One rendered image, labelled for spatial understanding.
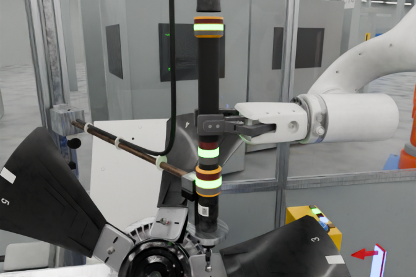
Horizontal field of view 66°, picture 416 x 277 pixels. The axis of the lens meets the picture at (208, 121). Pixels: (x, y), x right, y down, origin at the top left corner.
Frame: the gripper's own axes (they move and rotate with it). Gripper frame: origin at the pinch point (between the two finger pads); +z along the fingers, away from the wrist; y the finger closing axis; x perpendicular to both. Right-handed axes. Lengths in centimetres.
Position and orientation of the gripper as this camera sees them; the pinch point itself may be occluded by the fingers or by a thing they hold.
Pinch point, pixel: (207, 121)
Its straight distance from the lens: 51.4
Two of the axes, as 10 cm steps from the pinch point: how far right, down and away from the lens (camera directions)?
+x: 0.2, -9.7, -2.5
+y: -1.6, -2.5, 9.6
